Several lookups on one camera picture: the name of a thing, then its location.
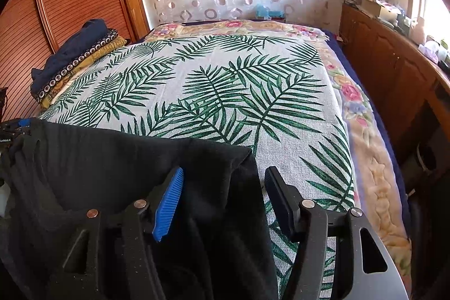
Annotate black waste bin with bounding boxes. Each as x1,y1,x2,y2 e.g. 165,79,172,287
417,142,442,174

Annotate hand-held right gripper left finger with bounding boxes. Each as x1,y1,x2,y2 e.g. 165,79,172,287
49,167,184,300

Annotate palm leaf print cloth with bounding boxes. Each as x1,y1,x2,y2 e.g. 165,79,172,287
37,34,356,300

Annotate wooden cabinet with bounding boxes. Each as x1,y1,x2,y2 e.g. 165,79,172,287
339,1,450,167

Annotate black printed t-shirt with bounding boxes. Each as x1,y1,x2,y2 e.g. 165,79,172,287
0,118,280,300

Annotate white tissue pack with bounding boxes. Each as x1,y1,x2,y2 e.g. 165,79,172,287
422,42,440,62

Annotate cardboard box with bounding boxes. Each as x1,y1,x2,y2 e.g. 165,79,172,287
362,0,394,19

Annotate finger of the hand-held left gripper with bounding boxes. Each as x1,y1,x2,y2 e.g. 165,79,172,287
2,118,36,134

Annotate teal box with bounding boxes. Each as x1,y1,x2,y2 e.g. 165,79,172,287
255,4,285,21

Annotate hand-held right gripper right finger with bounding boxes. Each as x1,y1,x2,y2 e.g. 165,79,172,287
264,166,410,300

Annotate pink vase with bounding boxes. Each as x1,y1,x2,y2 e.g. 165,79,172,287
413,19,426,42

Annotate floral blanket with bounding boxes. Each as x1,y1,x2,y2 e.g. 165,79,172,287
146,19,412,283

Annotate navy bed sheet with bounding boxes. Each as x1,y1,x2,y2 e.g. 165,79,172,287
318,26,413,237

